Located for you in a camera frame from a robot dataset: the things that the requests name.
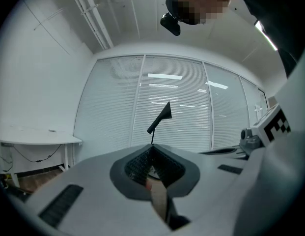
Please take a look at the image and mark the white desk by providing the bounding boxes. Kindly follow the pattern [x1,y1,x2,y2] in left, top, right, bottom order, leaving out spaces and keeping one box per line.
[0,124,83,188]

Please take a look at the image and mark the white ceiling pipes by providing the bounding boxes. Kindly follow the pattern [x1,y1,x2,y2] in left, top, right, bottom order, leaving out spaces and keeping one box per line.
[67,0,115,50]

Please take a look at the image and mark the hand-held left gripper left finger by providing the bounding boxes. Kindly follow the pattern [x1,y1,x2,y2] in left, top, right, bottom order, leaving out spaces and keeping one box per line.
[18,144,173,236]

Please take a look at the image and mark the ceiling light panel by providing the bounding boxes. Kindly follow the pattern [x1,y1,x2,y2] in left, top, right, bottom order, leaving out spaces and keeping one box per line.
[254,20,278,51]

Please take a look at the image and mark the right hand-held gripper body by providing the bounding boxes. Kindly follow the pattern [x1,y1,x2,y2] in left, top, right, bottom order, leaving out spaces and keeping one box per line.
[251,104,292,147]

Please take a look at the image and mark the black desk lamp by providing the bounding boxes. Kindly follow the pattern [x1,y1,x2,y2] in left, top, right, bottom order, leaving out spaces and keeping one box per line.
[146,100,173,146]

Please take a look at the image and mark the black desk cable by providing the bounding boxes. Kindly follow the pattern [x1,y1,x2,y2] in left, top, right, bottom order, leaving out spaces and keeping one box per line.
[9,143,62,163]

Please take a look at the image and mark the person's black shirt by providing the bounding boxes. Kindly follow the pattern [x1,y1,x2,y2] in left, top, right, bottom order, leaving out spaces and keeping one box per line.
[230,0,305,79]

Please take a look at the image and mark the right hand-held gripper camera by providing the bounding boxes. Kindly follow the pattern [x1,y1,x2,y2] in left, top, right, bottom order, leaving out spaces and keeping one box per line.
[240,128,265,149]

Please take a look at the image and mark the person's head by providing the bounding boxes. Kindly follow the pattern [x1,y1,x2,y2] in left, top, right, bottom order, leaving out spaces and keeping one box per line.
[166,0,238,26]

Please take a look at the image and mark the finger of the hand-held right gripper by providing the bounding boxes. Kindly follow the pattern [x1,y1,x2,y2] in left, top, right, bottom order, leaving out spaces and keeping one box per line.
[198,147,249,161]

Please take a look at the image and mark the black head-worn camera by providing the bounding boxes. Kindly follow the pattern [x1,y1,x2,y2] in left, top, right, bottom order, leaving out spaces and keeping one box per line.
[160,12,181,36]

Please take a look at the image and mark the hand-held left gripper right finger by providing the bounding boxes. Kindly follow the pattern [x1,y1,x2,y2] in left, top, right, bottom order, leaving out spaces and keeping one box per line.
[152,144,250,236]

